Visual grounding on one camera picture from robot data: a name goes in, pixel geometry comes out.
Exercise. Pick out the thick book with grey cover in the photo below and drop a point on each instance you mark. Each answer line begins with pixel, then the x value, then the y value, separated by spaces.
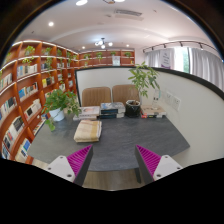
pixel 112 106

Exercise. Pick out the white standing card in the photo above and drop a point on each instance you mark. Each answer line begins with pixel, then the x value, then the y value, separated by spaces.
pixel 156 98

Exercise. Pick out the ceiling air vent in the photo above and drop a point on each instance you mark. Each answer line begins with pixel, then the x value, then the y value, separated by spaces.
pixel 128 13

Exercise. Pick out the white and purple banner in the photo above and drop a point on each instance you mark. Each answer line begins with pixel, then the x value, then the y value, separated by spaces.
pixel 166 59

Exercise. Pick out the cluster of ceiling lights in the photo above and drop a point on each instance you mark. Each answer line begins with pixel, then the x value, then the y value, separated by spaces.
pixel 102 42

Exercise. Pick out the white book with face cover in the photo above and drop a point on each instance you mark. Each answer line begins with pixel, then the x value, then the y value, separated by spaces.
pixel 90 110

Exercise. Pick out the tan padded chair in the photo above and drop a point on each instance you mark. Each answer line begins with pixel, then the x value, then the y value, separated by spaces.
pixel 96 96
pixel 123 93

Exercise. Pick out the white sheer curtain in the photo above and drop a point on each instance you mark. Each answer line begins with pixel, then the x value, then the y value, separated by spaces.
pixel 206 68

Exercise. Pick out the pothos plant in white pot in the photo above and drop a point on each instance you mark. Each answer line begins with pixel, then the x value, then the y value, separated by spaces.
pixel 58 106

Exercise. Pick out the white wall socket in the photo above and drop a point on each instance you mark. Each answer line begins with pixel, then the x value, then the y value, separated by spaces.
pixel 168 98
pixel 176 103

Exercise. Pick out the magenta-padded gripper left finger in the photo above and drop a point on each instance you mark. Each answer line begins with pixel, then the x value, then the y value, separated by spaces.
pixel 61 166

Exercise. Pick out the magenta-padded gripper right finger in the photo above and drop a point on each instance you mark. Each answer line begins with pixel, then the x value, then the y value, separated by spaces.
pixel 166 166

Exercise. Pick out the small stack of books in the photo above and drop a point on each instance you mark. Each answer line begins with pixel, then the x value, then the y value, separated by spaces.
pixel 153 111

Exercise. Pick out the thick dark blue book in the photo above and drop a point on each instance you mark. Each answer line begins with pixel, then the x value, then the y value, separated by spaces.
pixel 111 116

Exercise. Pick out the cream and yellow striped towel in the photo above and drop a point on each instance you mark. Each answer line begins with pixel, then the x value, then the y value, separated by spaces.
pixel 87 130

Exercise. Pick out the small tree in black pot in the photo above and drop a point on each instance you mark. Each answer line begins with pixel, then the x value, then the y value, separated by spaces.
pixel 133 108

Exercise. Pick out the orange wooden bookshelf unit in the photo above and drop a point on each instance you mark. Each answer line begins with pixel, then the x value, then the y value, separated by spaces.
pixel 26 90

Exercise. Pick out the black track light rail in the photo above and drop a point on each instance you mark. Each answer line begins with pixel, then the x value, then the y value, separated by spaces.
pixel 180 42

